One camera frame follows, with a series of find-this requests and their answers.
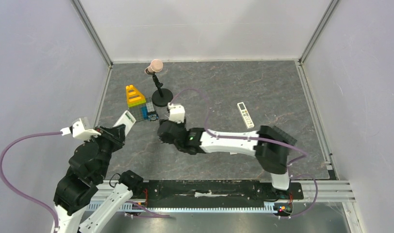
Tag blue toy brick block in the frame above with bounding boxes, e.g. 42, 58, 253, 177
129, 97, 159, 122

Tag long white remote control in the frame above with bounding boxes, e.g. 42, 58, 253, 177
237, 102, 254, 129

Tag yellow toy brick tower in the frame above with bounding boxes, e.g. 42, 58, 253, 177
126, 84, 147, 108

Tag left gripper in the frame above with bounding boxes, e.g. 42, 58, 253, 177
86, 123, 127, 180

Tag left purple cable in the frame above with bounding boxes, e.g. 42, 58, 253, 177
0, 131, 64, 230

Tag dark studded baseplate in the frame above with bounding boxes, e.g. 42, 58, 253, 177
272, 126, 297, 146

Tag white cable duct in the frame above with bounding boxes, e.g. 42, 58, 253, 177
87, 199, 293, 214

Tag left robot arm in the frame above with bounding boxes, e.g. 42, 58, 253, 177
53, 124, 144, 233

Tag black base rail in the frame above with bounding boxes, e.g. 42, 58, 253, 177
131, 180, 304, 208

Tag pink microphone on stand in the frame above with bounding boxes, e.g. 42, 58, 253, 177
145, 59, 173, 107

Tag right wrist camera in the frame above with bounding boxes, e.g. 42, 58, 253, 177
167, 103, 185, 124

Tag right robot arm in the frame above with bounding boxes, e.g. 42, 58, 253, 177
157, 119, 296, 198

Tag white grey remote control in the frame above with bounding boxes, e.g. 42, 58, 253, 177
113, 110, 137, 136

